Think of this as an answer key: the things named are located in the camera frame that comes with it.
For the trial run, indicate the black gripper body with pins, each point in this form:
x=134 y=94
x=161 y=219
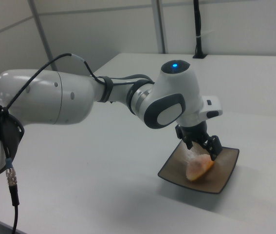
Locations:
x=193 y=132

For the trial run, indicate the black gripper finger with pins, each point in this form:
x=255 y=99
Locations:
x=214 y=146
x=189 y=145

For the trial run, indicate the orange-pink bread piece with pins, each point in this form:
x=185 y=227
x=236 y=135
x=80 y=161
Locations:
x=197 y=168

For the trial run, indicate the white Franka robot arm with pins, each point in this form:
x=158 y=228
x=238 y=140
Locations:
x=55 y=97

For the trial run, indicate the square brown ceramic plate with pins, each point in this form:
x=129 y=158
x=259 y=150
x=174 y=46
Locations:
x=174 y=168

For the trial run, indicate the black pole with base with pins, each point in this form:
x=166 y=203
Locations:
x=198 y=29

